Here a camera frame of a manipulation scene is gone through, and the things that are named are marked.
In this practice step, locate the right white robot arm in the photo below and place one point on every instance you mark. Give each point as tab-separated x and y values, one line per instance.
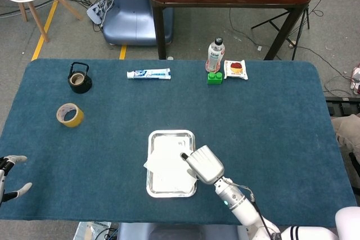
233	198

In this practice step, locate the green building block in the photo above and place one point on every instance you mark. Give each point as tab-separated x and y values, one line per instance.
215	79

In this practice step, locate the grey blue robot torso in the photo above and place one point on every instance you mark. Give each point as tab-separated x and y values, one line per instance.
174	233

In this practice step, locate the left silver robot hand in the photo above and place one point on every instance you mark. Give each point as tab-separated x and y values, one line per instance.
15	159

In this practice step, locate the white blue toothpaste tube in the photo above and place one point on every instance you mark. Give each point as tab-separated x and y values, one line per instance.
149	74

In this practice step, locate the clear plastic bag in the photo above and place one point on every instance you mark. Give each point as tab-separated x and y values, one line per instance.
90	231

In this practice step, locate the white red snack packet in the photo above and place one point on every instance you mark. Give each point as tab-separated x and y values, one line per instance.
236	70

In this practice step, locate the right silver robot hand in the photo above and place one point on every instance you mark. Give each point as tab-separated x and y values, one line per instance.
206	167

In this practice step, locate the white power strip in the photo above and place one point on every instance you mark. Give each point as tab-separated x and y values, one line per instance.
95	12

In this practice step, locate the yellow tape roll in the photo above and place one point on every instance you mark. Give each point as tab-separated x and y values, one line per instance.
77	119

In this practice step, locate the person in beige trousers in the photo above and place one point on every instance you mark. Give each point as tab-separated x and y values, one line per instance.
348	130

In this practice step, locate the stainless steel tray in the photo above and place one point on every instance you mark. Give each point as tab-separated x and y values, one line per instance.
171	194

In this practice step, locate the clear pink drink bottle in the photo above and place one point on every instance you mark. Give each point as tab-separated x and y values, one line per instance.
215	54

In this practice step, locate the white paper sheet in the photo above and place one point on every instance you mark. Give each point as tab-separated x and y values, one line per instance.
166	167

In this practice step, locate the black teapot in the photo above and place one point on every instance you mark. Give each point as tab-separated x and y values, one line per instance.
81	86

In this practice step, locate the red white floor device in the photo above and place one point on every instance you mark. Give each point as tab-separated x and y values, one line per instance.
356	79

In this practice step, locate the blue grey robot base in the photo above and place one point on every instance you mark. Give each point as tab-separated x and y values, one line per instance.
132	18

